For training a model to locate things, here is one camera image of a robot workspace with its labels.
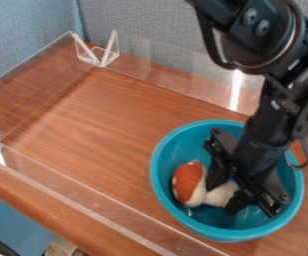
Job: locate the plush mushroom brown cap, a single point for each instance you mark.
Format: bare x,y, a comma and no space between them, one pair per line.
188,187

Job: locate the clear acrylic back barrier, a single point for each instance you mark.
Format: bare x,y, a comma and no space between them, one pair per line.
228,89

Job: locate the clear acrylic front barrier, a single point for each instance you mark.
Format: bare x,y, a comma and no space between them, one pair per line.
128,223

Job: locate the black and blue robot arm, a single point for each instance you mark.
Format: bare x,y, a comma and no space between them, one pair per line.
258,36

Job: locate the clear acrylic corner bracket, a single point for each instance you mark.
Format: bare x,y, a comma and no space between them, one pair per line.
97,56

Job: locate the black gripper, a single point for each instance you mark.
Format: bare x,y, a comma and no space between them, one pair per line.
247,159

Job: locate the clear acrylic left barrier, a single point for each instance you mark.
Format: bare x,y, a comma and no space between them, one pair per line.
32,86

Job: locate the clear acrylic barrier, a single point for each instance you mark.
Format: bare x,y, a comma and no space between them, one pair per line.
32,86
128,223
228,89

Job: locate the blue plastic bowl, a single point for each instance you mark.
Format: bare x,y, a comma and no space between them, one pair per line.
210,222

